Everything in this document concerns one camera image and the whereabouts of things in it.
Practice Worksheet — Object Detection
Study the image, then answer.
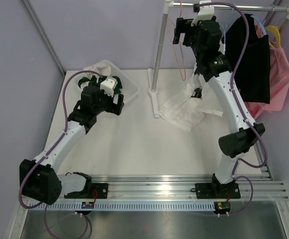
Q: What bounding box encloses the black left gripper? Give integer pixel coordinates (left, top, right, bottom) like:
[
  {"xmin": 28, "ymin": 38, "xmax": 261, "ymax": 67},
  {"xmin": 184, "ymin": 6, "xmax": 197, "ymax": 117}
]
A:
[{"xmin": 93, "ymin": 84, "xmax": 124, "ymax": 116}]

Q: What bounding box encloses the pink wire hanger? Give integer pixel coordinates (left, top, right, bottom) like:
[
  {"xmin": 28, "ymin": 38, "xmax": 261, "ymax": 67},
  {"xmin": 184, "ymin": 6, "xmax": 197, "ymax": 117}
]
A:
[{"xmin": 167, "ymin": 0, "xmax": 187, "ymax": 81}]

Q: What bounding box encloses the green and white raglan shirt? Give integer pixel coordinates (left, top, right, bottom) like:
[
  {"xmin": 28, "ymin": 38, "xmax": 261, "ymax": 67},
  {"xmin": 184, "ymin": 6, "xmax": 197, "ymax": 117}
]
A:
[{"xmin": 77, "ymin": 63, "xmax": 122, "ymax": 95}]

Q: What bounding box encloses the light blue hanger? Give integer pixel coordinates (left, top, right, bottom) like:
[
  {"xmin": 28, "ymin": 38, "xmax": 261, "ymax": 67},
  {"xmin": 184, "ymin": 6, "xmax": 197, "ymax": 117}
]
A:
[{"xmin": 222, "ymin": 8, "xmax": 235, "ymax": 45}]

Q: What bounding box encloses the white tank top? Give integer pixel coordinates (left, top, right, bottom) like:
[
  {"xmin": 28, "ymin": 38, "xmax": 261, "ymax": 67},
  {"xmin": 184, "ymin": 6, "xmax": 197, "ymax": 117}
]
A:
[{"xmin": 159, "ymin": 73, "xmax": 223, "ymax": 131}]

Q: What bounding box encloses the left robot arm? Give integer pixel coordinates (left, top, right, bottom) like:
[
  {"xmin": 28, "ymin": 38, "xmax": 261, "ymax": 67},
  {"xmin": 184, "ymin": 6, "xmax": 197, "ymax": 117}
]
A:
[{"xmin": 18, "ymin": 84, "xmax": 124, "ymax": 208}]

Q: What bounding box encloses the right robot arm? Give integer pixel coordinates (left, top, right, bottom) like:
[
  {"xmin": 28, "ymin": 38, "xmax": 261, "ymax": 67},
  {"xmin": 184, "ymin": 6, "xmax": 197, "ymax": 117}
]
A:
[{"xmin": 173, "ymin": 16, "xmax": 265, "ymax": 200}]

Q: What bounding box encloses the blue hanger under black shirt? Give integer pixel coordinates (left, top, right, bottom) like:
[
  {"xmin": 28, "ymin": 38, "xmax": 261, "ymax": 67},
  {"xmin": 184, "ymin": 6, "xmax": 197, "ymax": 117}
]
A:
[{"xmin": 251, "ymin": 14, "xmax": 267, "ymax": 37}]

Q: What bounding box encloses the black t shirt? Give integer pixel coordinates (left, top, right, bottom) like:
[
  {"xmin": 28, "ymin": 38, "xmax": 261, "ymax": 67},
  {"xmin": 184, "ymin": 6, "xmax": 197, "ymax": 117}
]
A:
[{"xmin": 222, "ymin": 14, "xmax": 270, "ymax": 104}]

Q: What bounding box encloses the yellow hanger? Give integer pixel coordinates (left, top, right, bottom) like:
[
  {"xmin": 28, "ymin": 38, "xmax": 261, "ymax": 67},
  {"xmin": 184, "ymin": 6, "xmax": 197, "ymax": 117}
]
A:
[{"xmin": 265, "ymin": 25, "xmax": 281, "ymax": 48}]

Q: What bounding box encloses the pink t shirt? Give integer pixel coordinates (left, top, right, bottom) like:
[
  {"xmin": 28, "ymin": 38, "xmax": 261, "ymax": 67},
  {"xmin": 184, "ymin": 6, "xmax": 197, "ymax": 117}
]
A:
[{"xmin": 245, "ymin": 35, "xmax": 289, "ymax": 119}]

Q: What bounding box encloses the white plastic basket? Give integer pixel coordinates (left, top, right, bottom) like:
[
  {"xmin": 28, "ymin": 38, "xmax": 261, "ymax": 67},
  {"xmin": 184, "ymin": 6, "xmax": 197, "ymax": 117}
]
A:
[{"xmin": 82, "ymin": 59, "xmax": 140, "ymax": 105}]

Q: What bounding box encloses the metal clothes rack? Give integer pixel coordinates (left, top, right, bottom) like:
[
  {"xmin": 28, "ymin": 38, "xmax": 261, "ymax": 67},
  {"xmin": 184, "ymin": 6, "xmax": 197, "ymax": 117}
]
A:
[{"xmin": 148, "ymin": 0, "xmax": 289, "ymax": 119}]

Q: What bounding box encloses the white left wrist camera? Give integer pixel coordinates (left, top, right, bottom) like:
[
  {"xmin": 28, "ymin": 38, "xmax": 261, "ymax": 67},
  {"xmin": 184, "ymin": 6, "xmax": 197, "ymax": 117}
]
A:
[{"xmin": 100, "ymin": 77, "xmax": 118, "ymax": 97}]

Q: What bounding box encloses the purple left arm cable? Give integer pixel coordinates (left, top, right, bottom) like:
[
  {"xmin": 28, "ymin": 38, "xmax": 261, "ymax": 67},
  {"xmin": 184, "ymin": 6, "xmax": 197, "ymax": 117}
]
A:
[{"xmin": 18, "ymin": 70, "xmax": 104, "ymax": 239}]

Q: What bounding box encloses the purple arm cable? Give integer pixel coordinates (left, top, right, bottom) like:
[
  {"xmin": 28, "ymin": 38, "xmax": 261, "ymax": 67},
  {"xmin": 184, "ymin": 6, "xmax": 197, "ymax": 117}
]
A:
[
  {"xmin": 189, "ymin": 0, "xmax": 270, "ymax": 216},
  {"xmin": 18, "ymin": 70, "xmax": 104, "ymax": 239}
]

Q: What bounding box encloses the white slotted cable duct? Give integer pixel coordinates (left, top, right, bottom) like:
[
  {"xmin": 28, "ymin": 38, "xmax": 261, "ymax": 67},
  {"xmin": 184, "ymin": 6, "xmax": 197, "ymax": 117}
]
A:
[{"xmin": 28, "ymin": 201, "xmax": 215, "ymax": 210}]

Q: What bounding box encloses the aluminium corner frame post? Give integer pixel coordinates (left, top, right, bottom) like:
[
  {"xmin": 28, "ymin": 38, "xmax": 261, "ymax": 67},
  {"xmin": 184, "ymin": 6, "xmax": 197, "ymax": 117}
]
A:
[{"xmin": 20, "ymin": 0, "xmax": 66, "ymax": 78}]

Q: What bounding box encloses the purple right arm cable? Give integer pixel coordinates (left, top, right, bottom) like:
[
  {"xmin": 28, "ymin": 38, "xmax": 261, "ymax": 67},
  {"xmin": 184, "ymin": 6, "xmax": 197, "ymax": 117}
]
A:
[{"xmin": 189, "ymin": 0, "xmax": 270, "ymax": 216}]

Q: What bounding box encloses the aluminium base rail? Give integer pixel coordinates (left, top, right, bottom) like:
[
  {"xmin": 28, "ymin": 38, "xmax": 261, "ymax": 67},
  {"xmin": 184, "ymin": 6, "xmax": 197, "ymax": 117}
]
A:
[{"xmin": 91, "ymin": 167, "xmax": 289, "ymax": 201}]

